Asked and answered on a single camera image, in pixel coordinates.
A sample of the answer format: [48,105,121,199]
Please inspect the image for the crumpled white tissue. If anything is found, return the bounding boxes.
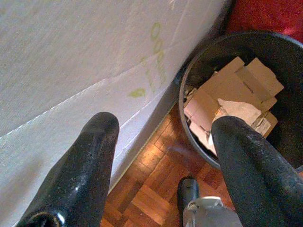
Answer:
[216,98,262,128]

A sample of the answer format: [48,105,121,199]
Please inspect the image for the white quilted mattress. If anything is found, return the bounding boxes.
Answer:
[0,0,234,227]

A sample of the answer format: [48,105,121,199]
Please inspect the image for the black round trash bin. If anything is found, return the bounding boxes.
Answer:
[178,30,303,171]

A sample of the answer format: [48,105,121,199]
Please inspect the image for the flattened cardboard box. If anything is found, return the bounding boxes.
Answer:
[184,56,285,157]

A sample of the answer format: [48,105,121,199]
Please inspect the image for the small labelled cardboard box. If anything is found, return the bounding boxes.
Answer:
[250,111,279,139]

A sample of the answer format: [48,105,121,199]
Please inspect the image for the large red cushion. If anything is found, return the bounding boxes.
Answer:
[226,0,303,44]

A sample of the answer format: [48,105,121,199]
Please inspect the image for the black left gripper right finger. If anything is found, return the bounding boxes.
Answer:
[211,115,303,227]

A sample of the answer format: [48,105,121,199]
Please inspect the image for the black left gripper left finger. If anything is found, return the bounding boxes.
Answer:
[15,111,120,227]

